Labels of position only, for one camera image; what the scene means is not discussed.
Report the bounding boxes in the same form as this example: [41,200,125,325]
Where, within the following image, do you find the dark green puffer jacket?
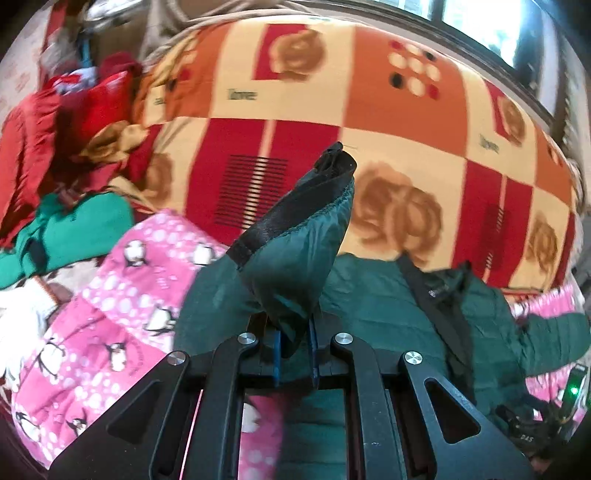
[173,142,591,480]

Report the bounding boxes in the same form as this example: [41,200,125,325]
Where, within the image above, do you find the red clothes pile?
[1,52,155,248]

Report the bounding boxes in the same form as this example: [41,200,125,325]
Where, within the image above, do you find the pink penguin blanket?
[11,209,588,480]

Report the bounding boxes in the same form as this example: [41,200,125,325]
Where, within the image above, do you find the teal green garment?
[1,193,134,288]

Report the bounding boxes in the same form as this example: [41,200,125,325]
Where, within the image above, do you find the orange red rose blanket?
[132,16,577,294]

